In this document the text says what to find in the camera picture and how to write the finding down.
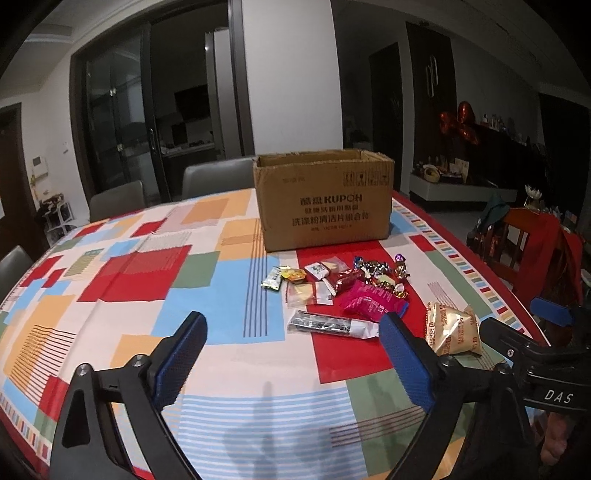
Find beige snack bag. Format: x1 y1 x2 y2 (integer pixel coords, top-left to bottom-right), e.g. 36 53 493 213
425 302 483 356

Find purple gold candy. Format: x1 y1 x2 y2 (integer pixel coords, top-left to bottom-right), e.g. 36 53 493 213
393 253 410 282

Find green white candy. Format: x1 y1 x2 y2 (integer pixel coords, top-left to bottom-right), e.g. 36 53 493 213
370 274 397 291

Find pink snack packet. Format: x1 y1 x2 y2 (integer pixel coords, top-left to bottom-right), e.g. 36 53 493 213
325 279 409 322

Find red snack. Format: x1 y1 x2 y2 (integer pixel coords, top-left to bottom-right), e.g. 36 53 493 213
325 269 365 295

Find black silver snack bar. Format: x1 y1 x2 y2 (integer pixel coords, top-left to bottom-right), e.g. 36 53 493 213
287 310 379 340

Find orange jelly cup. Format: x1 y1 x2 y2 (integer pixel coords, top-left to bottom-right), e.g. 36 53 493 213
280 268 307 284

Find right hand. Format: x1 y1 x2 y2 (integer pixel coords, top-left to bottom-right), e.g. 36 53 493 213
540 412 590 472

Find blue gold wrapped candy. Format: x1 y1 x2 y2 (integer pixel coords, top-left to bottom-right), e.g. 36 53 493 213
353 256 391 278

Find white tv cabinet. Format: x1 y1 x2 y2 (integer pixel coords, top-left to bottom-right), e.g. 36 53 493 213
410 174 517 203

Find grey chair far left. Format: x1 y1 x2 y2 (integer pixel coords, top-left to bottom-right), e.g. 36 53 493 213
0 245 33 301

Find white pink pastry packet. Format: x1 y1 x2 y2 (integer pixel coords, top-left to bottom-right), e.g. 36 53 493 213
304 257 349 281

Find red balloons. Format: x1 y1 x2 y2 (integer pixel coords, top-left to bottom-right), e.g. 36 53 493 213
439 101 479 145

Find colourful patchwork tablecloth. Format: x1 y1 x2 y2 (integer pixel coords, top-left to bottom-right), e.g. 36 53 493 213
1 189 544 479

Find clear cracker packet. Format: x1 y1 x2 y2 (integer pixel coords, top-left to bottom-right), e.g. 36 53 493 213
286 281 334 308

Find dark wooden door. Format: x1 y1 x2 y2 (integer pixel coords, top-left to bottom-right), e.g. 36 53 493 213
0 103 49 261

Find white shoe rack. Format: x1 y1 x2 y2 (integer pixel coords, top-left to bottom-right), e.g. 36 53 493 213
38 193 76 246

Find green white snack stick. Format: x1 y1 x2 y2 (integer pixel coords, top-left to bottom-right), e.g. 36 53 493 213
260 266 290 291

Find brown cardboard box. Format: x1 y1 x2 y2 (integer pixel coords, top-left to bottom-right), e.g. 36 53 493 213
252 149 394 252

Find grey dining chair left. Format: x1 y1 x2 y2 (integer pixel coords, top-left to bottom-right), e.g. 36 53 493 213
89 180 145 222

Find grey dining chair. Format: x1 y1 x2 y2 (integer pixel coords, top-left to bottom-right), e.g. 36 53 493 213
181 157 254 200
89 180 145 222

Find dark glass sliding door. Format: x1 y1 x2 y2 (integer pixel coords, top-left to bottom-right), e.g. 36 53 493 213
69 1 254 205

